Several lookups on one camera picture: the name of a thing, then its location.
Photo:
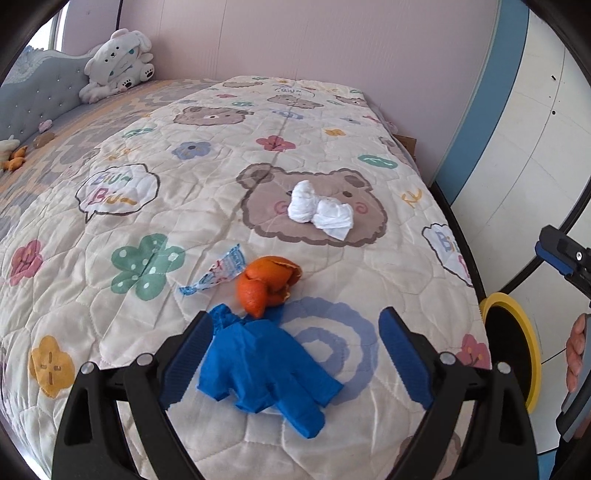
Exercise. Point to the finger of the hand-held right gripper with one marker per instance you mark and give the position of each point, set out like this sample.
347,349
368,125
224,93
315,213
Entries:
556,256

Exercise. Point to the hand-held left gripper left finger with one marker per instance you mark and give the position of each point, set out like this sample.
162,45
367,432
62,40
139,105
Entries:
184,360

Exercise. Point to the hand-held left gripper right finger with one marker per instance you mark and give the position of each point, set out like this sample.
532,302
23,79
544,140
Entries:
406,360

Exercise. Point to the yellow and black trash bin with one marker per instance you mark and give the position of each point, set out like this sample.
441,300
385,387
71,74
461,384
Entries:
531,350

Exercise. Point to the blue rubber glove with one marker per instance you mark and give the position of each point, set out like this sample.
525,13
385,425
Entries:
263,364

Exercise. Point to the person's right hand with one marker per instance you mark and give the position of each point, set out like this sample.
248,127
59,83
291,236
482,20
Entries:
577,350

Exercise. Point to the clear blue and red wrapper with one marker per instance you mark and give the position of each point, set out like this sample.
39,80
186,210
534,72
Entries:
221,267

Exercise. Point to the orange peel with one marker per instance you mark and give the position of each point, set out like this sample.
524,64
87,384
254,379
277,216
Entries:
258,286

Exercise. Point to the bed with cartoon quilt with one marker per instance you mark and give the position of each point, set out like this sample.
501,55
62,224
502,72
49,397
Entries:
184,207

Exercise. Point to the crumpled white tissue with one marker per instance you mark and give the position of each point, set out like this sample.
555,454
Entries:
309,207

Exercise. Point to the open cardboard box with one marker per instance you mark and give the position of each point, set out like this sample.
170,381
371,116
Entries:
408,147

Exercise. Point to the small brown plush flower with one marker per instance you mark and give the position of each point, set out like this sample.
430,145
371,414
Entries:
45,140

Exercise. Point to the small orange plush star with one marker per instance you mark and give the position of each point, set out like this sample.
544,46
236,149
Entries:
16,159

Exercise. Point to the small pink plush flower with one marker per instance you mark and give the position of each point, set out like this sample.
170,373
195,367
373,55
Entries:
45,126

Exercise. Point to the small cream plush toy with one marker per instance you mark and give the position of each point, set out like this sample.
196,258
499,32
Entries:
7,147

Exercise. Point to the grey tufted headboard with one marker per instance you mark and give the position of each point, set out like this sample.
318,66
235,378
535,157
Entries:
41,87

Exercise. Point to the white plush bear toy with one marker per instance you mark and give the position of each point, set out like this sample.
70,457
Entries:
115,60

